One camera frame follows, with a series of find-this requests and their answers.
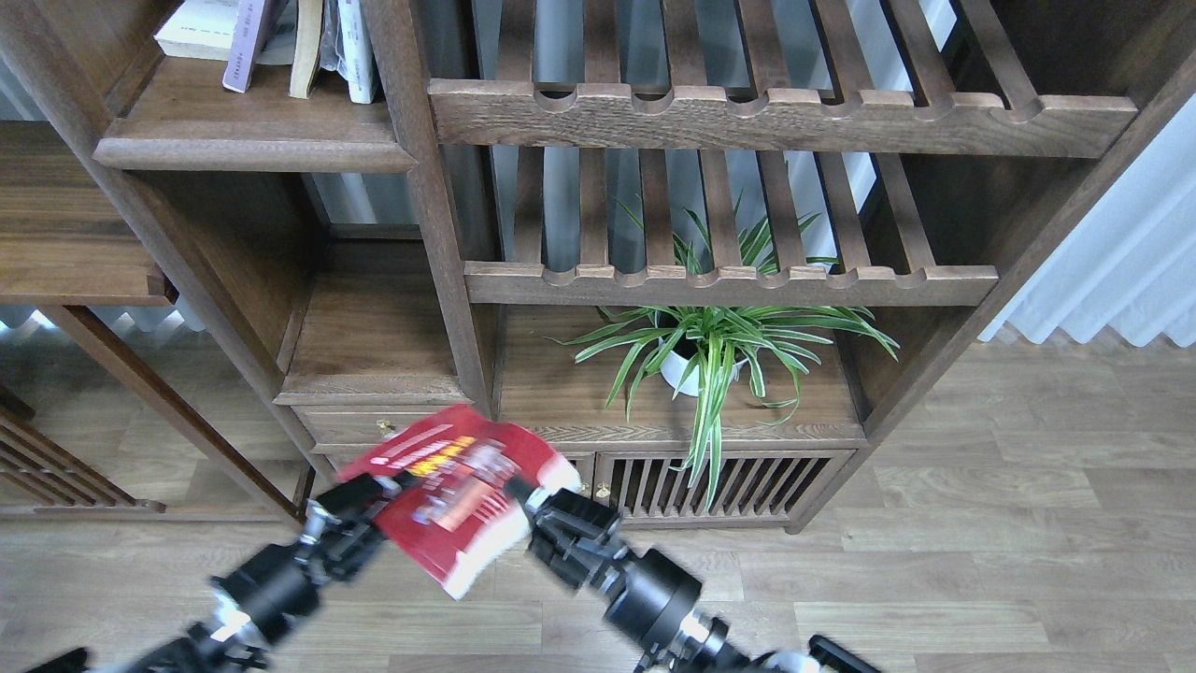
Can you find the white curtain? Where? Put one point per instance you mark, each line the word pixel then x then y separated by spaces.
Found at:
pixel 1129 265

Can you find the yellow green book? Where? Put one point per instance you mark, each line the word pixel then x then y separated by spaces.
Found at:
pixel 205 29

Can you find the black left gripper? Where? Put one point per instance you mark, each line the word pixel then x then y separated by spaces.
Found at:
pixel 262 601

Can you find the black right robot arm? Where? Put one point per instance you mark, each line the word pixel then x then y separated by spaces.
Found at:
pixel 720 654

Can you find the white plant pot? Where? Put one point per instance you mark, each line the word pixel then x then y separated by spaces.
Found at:
pixel 681 369

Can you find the dark wooden bookshelf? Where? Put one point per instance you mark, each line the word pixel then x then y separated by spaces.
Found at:
pixel 360 262

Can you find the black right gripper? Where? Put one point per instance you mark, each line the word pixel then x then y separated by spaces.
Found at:
pixel 649 599

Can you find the white lavender book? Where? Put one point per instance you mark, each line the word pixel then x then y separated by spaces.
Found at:
pixel 254 22

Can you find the tan upright book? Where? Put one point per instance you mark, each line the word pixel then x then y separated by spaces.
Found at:
pixel 306 56

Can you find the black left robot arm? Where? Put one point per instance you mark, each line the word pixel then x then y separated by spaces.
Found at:
pixel 194 650

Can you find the red cover book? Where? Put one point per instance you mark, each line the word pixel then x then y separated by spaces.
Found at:
pixel 457 519

